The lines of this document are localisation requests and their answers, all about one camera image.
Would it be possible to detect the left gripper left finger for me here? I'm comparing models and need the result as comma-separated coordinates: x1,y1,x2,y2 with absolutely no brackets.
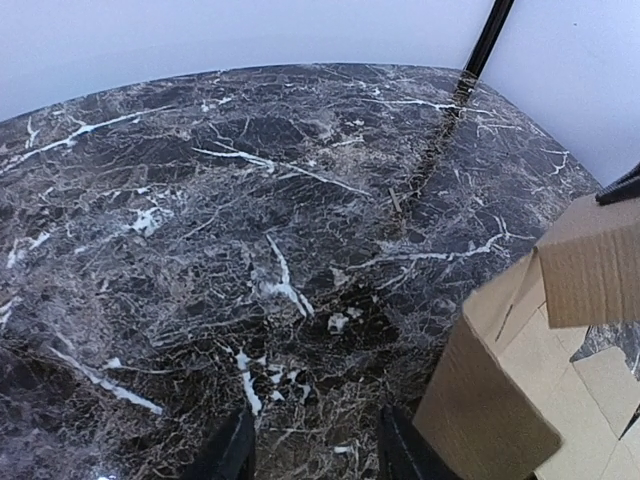
181,407,256,480

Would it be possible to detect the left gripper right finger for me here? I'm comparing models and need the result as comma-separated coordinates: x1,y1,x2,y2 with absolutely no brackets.
377,405,458,480

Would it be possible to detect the right black frame post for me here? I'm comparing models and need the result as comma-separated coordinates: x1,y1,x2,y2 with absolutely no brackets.
464,0,515,79

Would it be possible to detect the brown cardboard box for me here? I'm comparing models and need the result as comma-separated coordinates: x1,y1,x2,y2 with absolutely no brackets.
414,196,639,479

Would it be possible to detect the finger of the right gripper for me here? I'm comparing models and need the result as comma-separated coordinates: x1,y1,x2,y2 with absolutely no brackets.
595,164,640,205

